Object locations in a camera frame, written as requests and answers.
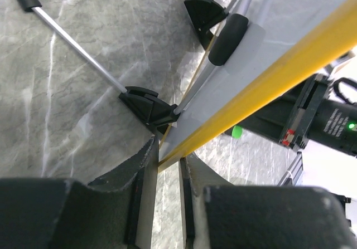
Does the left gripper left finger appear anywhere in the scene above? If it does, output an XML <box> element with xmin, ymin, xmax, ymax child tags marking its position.
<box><xmin>1</xmin><ymin>137</ymin><xmax>156</xmax><ymax>248</ymax></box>

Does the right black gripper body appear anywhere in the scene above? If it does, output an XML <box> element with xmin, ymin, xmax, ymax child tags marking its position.
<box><xmin>239</xmin><ymin>73</ymin><xmax>330</xmax><ymax>151</ymax></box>

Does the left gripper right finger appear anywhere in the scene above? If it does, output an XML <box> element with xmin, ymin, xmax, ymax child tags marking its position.
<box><xmin>180</xmin><ymin>155</ymin><xmax>356</xmax><ymax>248</ymax></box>

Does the yellow-framed whiteboard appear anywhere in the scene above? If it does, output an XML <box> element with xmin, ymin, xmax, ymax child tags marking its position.
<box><xmin>158</xmin><ymin>0</ymin><xmax>356</xmax><ymax>171</ymax></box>

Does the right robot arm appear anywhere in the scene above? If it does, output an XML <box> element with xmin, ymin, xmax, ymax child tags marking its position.
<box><xmin>238</xmin><ymin>74</ymin><xmax>356</xmax><ymax>157</ymax></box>

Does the metal whiteboard stand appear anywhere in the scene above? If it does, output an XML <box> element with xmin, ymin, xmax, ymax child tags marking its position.
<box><xmin>12</xmin><ymin>0</ymin><xmax>279</xmax><ymax>135</ymax></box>

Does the aluminium rail frame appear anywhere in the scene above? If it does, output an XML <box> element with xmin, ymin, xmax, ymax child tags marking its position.
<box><xmin>277</xmin><ymin>152</ymin><xmax>303</xmax><ymax>187</ymax></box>

